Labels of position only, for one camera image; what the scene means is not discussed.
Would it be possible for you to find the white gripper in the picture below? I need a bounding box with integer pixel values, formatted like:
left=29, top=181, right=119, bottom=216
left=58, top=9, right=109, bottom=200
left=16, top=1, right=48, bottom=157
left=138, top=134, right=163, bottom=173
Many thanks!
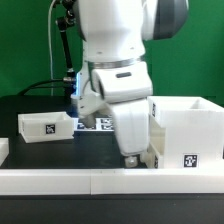
left=110, top=98, right=149, bottom=167

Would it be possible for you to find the white front drawer tray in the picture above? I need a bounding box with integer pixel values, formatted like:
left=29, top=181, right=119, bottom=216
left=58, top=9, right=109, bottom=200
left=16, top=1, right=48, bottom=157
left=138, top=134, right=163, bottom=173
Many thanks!
left=140, top=144, right=164, bottom=169

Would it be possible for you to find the white drawer tray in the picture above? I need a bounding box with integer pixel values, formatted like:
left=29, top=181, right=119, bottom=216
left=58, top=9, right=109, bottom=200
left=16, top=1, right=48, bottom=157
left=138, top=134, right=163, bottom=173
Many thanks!
left=140, top=144, right=164, bottom=169
left=18, top=112, right=74, bottom=143

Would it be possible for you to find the white drawer cabinet box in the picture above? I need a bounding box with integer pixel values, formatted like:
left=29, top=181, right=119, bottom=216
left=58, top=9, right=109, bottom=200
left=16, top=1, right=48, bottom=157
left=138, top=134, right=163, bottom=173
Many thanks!
left=149, top=96, right=224, bottom=169

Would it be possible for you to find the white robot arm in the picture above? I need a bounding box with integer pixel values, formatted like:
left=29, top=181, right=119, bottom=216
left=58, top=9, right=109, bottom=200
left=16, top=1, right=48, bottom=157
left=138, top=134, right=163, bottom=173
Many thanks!
left=69, top=0, right=189, bottom=167

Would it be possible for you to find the printed marker sheet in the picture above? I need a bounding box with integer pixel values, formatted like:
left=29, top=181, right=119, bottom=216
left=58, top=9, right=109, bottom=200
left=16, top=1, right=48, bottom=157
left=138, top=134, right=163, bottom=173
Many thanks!
left=73, top=117, right=114, bottom=132

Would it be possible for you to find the white left barrier block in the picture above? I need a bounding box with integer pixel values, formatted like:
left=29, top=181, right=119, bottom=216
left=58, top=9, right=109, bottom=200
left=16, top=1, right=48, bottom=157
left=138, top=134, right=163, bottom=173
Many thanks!
left=0, top=138, right=9, bottom=167

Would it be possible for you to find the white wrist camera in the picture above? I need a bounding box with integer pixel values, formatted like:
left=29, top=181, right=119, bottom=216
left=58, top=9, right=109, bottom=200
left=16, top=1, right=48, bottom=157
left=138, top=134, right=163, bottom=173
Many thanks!
left=91, top=62, right=153, bottom=103

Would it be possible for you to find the white front barrier rail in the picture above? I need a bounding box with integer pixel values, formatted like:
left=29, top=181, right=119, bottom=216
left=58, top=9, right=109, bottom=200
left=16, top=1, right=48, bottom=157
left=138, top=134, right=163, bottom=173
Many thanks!
left=0, top=169, right=224, bottom=196

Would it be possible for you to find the black cable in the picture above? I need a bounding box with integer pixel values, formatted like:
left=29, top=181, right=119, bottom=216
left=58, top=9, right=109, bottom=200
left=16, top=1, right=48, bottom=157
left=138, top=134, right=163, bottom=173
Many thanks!
left=17, top=78, right=75, bottom=96

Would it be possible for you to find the white cable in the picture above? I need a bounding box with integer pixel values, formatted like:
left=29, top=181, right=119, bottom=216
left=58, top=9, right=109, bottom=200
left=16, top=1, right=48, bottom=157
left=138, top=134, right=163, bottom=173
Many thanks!
left=47, top=0, right=59, bottom=82

